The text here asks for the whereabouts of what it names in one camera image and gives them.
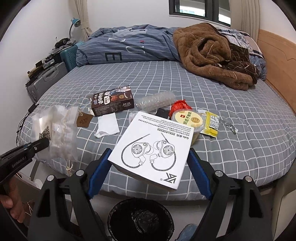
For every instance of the beige curtain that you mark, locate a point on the beige curtain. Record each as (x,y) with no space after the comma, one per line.
(80,9)
(245,16)

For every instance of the white plastic packaging bag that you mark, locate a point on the white plastic packaging bag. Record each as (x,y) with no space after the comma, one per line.
(57,134)

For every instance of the beige curtain right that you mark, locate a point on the beige curtain right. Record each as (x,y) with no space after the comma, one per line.
(245,16)

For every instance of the grey checked bed sheet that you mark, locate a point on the grey checked bed sheet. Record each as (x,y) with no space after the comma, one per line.
(241,133)

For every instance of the blue slipper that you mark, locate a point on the blue slipper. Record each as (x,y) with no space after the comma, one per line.
(187,232)

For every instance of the person's left hand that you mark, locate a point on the person's left hand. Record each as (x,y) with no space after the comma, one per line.
(12,200)

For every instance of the dark framed window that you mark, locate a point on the dark framed window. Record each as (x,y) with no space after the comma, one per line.
(217,11)

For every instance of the brown paper tag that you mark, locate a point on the brown paper tag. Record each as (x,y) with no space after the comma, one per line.
(83,120)

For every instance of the patterned pillow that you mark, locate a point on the patterned pillow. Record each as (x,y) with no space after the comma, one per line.
(244,40)

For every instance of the blue desk lamp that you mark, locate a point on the blue desk lamp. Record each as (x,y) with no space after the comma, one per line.
(74,23)

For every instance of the grey suitcase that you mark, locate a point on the grey suitcase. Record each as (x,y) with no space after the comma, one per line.
(36,88)

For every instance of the yogurt cup yellow lid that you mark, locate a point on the yogurt cup yellow lid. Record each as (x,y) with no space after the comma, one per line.
(190,118)

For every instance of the small clear wrapper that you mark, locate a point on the small clear wrapper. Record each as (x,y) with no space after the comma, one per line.
(229,125)

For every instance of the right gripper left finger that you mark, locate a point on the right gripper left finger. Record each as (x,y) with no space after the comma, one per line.
(63,210)

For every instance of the brown fleece blanket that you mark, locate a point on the brown fleece blanket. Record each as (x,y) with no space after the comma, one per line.
(207,53)

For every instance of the white paper napkin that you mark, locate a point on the white paper napkin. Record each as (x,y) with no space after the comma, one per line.
(107,125)

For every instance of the black trash bin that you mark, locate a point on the black trash bin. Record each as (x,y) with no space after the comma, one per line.
(140,219)

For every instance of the wooden headboard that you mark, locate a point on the wooden headboard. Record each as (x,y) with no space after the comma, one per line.
(279,54)

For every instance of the clear plastic bag red print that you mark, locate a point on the clear plastic bag red print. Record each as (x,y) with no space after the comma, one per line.
(132,116)

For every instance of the brown cookie box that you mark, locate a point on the brown cookie box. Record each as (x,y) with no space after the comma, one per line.
(112,101)

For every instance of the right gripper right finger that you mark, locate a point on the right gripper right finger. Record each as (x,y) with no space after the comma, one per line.
(249,217)

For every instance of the teal suitcase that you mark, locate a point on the teal suitcase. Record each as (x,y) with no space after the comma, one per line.
(68,56)

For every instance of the bubble wrap roll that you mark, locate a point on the bubble wrap roll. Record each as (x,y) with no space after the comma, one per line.
(153,102)

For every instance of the blue striped duvet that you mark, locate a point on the blue striped duvet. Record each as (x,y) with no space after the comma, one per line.
(128,44)

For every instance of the yellow white snack packet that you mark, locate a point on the yellow white snack packet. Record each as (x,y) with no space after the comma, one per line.
(211,123)

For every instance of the beige curtain left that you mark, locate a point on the beige curtain left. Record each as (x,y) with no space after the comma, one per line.
(80,9)

